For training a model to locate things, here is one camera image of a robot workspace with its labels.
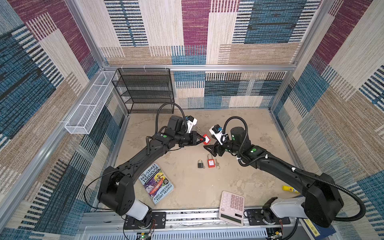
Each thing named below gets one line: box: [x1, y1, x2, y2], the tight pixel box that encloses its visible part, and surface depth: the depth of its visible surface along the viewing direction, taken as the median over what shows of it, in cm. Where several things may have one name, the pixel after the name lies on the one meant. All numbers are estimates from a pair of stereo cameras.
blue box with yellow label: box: [302, 218, 337, 240], surface depth 70 cm
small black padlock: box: [197, 159, 206, 169], surface depth 93 cm
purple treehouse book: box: [138, 163, 175, 205], surface depth 85 cm
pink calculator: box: [218, 190, 245, 226], surface depth 77 cm
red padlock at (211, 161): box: [207, 153, 216, 168], surface depth 93 cm
